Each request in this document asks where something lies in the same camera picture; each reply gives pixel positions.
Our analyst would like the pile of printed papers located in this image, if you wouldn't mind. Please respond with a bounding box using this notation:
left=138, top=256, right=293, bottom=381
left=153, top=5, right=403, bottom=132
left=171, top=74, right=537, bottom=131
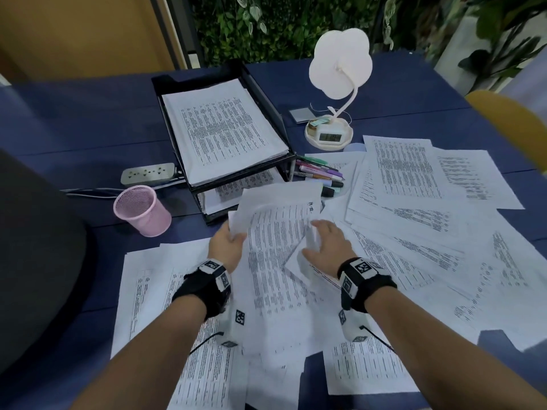
left=110, top=135, right=547, bottom=410

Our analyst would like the large black chair back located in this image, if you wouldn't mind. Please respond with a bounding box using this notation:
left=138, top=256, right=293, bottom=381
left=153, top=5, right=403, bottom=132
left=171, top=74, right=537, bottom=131
left=0, top=149, right=88, bottom=374

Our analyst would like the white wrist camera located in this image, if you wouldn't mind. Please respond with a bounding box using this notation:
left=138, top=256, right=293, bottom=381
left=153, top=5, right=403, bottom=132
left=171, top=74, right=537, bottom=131
left=337, top=309, right=369, bottom=343
left=218, top=309, right=248, bottom=349

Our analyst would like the black mesh tiered tray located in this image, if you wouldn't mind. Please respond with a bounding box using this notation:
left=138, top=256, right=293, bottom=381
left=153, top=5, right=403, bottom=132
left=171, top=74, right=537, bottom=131
left=150, top=59, right=298, bottom=227

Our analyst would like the black wristband with markers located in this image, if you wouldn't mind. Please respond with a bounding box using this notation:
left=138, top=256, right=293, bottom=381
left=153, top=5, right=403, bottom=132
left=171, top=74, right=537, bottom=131
left=172, top=259, right=234, bottom=323
left=337, top=256, right=398, bottom=314

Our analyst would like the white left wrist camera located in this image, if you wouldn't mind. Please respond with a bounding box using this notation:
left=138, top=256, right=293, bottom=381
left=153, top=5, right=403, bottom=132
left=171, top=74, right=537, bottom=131
left=218, top=309, right=248, bottom=349

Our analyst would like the black left camera cable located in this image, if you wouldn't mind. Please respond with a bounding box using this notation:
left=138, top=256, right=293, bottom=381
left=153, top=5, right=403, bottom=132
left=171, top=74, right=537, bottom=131
left=189, top=331, right=225, bottom=355

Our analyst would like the white column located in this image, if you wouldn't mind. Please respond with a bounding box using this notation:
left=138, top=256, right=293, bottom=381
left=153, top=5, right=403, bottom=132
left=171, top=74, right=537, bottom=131
left=434, top=12, right=547, bottom=97

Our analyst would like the person's left forearm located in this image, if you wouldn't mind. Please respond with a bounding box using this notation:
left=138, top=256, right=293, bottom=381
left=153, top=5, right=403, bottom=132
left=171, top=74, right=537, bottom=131
left=70, top=294, right=208, bottom=410

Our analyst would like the black right wristband with markers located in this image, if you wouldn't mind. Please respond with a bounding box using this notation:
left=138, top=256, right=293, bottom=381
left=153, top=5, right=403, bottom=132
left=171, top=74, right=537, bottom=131
left=337, top=256, right=398, bottom=314

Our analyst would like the black camera cable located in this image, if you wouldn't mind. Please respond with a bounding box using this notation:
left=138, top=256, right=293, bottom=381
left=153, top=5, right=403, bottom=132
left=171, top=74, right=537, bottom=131
left=189, top=331, right=225, bottom=355
left=360, top=325, right=396, bottom=353

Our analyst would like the black left wristband with markers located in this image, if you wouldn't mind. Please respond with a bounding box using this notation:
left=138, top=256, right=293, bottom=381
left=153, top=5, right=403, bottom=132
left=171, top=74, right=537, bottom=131
left=172, top=259, right=234, bottom=323

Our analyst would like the power strip cable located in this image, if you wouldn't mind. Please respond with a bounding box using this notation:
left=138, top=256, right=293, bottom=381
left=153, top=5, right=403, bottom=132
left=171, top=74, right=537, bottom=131
left=59, top=177, right=187, bottom=199

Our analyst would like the black right camera cable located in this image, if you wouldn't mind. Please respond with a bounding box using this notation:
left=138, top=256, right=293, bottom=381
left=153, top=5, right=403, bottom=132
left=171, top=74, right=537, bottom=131
left=360, top=325, right=396, bottom=353

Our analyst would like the white power strip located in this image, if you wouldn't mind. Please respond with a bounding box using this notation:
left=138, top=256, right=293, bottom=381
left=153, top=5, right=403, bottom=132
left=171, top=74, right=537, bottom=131
left=120, top=162, right=176, bottom=186

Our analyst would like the dark metal door frame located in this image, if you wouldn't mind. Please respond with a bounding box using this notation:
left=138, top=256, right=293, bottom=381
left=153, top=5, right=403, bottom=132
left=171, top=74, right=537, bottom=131
left=149, top=0, right=202, bottom=71

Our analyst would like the dark green potted plant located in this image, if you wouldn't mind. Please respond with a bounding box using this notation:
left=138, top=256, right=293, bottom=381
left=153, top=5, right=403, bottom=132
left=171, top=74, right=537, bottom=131
left=457, top=0, right=547, bottom=92

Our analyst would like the person's right forearm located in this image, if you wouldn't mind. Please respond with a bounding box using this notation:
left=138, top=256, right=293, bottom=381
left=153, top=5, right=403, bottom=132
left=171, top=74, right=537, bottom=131
left=367, top=285, right=547, bottom=410

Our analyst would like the person's right hand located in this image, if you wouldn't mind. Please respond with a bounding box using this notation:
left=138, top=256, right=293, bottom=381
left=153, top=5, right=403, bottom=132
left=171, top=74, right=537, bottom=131
left=301, top=219, right=358, bottom=278

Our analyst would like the printed paper sheet bundle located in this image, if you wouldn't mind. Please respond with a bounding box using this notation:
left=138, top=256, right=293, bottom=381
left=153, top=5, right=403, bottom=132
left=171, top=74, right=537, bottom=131
left=187, top=145, right=291, bottom=188
left=227, top=181, right=325, bottom=291
left=161, top=79, right=291, bottom=187

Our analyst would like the green plant wall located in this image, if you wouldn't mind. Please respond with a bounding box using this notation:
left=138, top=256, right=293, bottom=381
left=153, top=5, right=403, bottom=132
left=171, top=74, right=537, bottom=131
left=187, top=0, right=432, bottom=67

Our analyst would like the pink mesh cup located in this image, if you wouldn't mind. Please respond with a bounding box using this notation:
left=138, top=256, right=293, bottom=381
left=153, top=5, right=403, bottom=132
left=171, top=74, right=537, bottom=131
left=113, top=184, right=173, bottom=239

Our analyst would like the person's left hand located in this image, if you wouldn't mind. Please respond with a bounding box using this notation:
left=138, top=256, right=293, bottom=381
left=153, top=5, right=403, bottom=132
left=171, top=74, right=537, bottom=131
left=207, top=220, right=248, bottom=274

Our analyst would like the bunch of coloured markers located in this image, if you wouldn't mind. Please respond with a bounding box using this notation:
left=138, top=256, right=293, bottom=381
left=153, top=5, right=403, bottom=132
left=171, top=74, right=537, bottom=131
left=289, top=155, right=346, bottom=198

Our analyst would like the white flower-shaped desk lamp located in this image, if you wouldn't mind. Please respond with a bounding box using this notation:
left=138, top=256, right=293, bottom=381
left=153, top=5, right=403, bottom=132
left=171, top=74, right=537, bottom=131
left=304, top=28, right=373, bottom=152

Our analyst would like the small grey square card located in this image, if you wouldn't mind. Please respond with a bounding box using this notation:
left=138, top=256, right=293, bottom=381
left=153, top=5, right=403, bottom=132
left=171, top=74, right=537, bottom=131
left=288, top=107, right=316, bottom=124

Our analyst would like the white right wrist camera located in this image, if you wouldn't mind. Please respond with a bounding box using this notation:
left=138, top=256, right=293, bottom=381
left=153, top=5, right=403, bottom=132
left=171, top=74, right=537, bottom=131
left=337, top=309, right=369, bottom=343

